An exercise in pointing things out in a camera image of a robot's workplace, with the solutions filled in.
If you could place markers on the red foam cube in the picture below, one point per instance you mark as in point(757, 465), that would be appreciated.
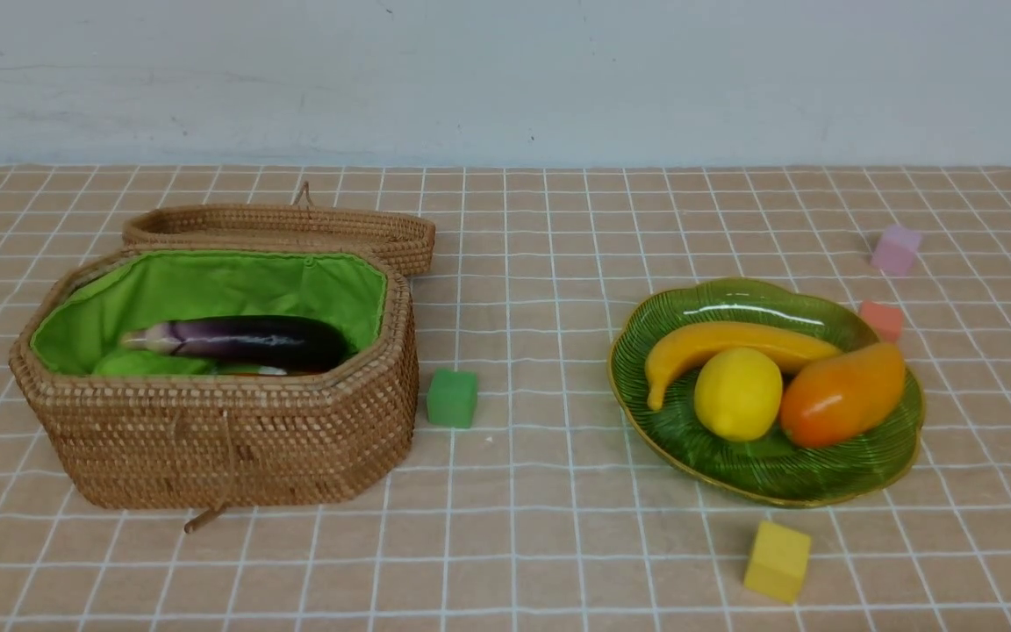
point(887, 321)

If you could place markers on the green foam cube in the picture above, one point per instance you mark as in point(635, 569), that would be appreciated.
point(452, 398)

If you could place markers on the orange plastic mango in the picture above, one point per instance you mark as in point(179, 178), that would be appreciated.
point(836, 399)

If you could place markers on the yellow foam cube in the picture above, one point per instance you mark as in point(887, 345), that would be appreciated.
point(777, 562)

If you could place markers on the yellow plastic banana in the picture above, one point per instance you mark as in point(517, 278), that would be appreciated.
point(689, 347)

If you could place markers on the pink foam cube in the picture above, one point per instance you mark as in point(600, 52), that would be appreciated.
point(896, 250)

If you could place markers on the woven wicker basket green lining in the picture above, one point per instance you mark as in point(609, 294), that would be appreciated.
point(219, 441)

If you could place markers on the woven wicker basket lid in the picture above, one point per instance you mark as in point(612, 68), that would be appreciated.
point(405, 242)

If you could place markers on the yellow plastic lemon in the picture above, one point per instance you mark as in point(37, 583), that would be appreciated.
point(738, 393)

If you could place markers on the orange plastic carrot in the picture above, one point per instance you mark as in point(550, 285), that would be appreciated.
point(268, 372)

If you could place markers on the dark purple plastic eggplant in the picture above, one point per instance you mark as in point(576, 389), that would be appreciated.
point(285, 342)

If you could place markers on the checkered beige tablecloth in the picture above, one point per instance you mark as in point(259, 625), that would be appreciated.
point(549, 514)

